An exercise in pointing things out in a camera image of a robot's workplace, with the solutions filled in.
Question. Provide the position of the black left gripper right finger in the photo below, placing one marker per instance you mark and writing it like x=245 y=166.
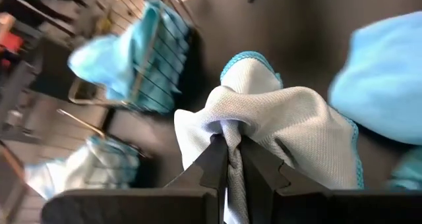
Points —
x=329 y=207

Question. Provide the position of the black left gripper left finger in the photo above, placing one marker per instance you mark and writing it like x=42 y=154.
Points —
x=132 y=206

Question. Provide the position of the white towel with blue trim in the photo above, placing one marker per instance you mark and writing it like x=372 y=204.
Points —
x=280 y=125
x=66 y=171

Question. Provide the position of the blue microfiber towel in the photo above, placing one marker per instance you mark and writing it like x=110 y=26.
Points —
x=409 y=171
x=105 y=59
x=382 y=79
x=168 y=72

